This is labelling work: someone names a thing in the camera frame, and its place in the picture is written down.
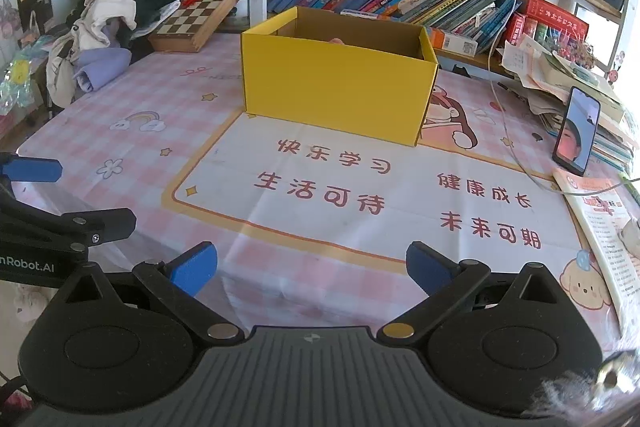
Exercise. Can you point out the red upright box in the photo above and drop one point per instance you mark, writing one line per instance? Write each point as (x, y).
(513, 30)

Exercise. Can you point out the pink checked printed tablecloth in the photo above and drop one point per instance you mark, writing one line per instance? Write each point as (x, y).
(325, 217)

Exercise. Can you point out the beige cloth bag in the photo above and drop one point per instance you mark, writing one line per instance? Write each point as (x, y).
(60, 77)

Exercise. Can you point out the stack of papers and books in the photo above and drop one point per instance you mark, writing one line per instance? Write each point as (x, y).
(540, 77)

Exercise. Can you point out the dark clothing pile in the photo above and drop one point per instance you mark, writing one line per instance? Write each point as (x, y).
(155, 2)

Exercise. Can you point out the yellow cardboard box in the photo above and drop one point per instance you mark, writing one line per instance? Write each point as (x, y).
(325, 87)

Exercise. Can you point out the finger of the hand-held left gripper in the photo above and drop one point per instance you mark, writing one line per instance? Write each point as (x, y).
(110, 224)
(35, 170)

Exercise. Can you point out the black smartphone on stand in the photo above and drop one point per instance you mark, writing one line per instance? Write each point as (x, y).
(575, 137)

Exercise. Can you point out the cartoon wall sticker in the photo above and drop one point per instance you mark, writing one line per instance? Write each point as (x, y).
(616, 67)

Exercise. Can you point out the dried flower bunch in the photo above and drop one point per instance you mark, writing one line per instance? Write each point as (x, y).
(575, 51)

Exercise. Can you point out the thick red dictionary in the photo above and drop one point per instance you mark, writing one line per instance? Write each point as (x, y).
(550, 15)

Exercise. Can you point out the orange-edged printed booklet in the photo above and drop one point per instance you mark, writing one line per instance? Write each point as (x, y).
(600, 229)

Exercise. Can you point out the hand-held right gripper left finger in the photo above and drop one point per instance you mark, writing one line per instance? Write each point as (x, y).
(194, 268)

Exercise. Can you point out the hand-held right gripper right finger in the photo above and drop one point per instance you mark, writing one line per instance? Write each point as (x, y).
(431, 267)

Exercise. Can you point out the lilac garment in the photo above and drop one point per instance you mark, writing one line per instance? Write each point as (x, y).
(100, 67)

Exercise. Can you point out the wooden chessboard box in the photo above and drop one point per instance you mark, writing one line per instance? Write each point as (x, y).
(200, 17)

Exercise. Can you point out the orange and white carton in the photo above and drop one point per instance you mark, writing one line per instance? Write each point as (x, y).
(455, 42)

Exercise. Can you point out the pink plush pig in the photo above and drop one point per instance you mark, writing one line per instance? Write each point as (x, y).
(336, 41)

